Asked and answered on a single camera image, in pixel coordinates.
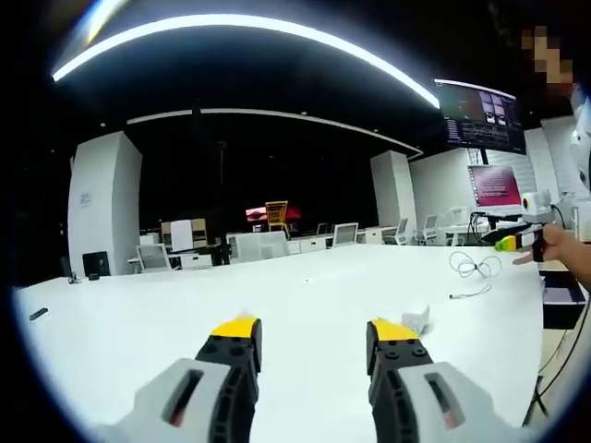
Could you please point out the black computer monitor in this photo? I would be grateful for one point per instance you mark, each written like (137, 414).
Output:
(95, 264)

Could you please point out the person's right hand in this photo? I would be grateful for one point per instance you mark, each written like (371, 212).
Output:
(556, 247)

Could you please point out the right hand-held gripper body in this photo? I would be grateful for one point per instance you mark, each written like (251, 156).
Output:
(545, 210)

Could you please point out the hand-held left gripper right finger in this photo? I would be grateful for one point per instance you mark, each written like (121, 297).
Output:
(415, 392)

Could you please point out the curved ceiling light strip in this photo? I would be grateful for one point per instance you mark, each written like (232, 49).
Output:
(249, 34)

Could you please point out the small black remote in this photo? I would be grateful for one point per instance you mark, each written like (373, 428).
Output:
(38, 314)

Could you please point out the wooden shelf cabinet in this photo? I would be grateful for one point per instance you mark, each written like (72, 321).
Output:
(184, 234)

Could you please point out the white desk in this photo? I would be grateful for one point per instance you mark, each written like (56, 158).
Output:
(277, 304)

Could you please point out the purple screen monitor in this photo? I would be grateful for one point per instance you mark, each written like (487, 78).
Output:
(495, 187)

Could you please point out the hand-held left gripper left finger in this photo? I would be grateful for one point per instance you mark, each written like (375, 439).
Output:
(194, 397)

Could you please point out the white mesh office chair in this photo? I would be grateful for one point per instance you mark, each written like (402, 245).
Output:
(345, 234)
(429, 228)
(402, 231)
(272, 244)
(153, 256)

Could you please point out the red display screen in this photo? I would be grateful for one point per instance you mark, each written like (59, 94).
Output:
(272, 214)

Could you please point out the wall-mounted dark monitor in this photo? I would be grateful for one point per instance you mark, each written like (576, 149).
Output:
(482, 117)

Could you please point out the thin curved ceiling light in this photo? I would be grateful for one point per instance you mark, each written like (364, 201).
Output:
(277, 120)

